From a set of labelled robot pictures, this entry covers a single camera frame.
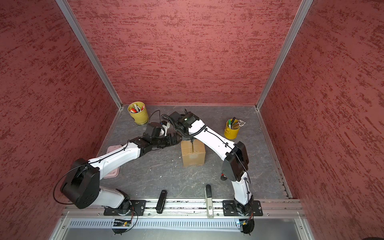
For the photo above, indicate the aluminium corner post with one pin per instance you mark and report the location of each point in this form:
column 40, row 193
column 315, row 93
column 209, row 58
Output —
column 291, row 35
column 81, row 36

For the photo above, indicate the left circuit board with wires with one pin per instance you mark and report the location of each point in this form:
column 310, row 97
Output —
column 121, row 226

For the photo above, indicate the aluminium front rail frame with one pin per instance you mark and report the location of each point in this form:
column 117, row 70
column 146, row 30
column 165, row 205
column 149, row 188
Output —
column 184, row 214

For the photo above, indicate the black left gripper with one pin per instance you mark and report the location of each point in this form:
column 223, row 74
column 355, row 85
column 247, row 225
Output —
column 170, row 142

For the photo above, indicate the coloured pencils bundle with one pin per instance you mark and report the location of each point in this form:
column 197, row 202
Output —
column 240, row 123

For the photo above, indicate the aluminium corner post left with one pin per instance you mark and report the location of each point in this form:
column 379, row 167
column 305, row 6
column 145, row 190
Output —
column 81, row 36

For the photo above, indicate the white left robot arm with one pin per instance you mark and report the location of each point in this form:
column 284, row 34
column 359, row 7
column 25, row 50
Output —
column 82, row 183

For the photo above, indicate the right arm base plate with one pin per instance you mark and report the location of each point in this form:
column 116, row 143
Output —
column 233, row 208

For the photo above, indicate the circuit board with wires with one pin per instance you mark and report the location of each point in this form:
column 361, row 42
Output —
column 246, row 226
column 121, row 226

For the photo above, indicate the brown cardboard express box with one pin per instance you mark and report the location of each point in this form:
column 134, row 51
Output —
column 193, row 153

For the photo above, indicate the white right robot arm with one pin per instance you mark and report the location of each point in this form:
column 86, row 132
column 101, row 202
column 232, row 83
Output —
column 234, row 155

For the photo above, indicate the pink flat case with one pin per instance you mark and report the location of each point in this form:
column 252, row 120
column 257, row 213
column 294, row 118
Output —
column 115, row 172

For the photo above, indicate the black handle on rail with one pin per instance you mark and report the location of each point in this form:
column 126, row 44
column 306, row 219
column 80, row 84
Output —
column 161, row 202

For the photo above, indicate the yellow-green pen holder cup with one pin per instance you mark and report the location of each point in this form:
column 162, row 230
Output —
column 138, row 112

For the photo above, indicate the red black utility knife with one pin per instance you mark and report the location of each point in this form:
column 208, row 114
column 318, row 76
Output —
column 223, row 177

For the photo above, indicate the yellow pencil cup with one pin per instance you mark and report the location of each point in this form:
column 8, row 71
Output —
column 232, row 129

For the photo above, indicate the silver latch with black handle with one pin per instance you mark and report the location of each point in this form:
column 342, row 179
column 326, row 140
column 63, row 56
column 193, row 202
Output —
column 209, row 201

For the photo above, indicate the aluminium corner post right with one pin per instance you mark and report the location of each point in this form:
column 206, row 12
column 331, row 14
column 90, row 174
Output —
column 291, row 35

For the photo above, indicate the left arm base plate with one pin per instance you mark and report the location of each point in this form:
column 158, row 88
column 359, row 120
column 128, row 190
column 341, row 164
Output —
column 136, row 207

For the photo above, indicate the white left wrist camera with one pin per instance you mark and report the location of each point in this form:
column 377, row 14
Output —
column 164, row 128

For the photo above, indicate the right circuit board with wires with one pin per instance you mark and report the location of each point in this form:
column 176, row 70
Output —
column 246, row 226

